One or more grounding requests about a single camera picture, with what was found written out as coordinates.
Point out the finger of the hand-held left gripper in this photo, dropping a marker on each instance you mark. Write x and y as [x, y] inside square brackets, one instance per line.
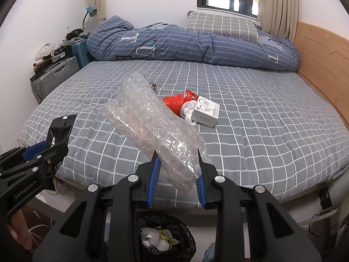
[51, 158]
[32, 150]

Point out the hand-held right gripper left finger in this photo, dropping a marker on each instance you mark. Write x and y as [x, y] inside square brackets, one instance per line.
[152, 188]

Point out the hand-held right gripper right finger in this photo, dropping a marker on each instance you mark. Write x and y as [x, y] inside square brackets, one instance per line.
[200, 193]

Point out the black sachet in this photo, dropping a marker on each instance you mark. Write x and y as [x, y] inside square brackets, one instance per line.
[61, 131]

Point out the yellow sachet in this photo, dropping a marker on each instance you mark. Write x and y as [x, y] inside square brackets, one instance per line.
[170, 240]

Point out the black-lined trash bin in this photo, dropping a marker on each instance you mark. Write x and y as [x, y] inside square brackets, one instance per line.
[185, 248]

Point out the clear bubble wrap bag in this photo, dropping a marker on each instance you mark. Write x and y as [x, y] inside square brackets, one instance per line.
[147, 120]

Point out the small white box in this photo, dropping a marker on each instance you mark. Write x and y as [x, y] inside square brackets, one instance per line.
[204, 114]

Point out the white tissue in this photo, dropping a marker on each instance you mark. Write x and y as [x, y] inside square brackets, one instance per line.
[188, 112]

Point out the red plastic bag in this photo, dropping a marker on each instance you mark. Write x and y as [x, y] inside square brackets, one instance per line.
[177, 102]

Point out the black snack box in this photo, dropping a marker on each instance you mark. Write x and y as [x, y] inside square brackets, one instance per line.
[154, 87]

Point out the person's left hand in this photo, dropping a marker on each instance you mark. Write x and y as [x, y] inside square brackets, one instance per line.
[20, 226]

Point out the brown patterned pants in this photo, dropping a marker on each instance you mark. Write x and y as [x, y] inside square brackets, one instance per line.
[43, 223]

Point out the blue slipper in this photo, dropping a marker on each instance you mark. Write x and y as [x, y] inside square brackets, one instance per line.
[210, 253]

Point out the bed with grey checked sheet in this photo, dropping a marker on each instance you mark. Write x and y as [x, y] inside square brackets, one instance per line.
[245, 142]

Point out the grey suitcase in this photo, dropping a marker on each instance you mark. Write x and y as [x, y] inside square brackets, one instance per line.
[54, 79]

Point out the stack of dark books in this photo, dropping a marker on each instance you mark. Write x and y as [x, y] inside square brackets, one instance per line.
[41, 67]

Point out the white rounded plastic object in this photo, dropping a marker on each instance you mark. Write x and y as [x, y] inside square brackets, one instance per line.
[45, 50]

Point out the teal suitcase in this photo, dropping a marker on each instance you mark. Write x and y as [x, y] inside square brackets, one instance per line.
[80, 54]

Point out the pile of dark gadgets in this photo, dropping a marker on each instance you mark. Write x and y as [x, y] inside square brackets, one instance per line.
[75, 34]

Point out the blue striped duvet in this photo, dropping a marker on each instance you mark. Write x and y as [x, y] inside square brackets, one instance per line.
[177, 46]

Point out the teal desk lamp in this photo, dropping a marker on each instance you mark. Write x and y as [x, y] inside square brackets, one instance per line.
[91, 11]

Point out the grey checked pillow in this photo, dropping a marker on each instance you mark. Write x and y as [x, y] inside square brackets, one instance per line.
[220, 24]

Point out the wooden headboard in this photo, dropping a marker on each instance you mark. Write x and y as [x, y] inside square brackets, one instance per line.
[321, 60]

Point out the wide beige curtain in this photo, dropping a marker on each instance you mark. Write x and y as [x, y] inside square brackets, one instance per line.
[280, 5]

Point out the black bed bracket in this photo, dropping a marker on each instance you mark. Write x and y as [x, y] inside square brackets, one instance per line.
[325, 199]

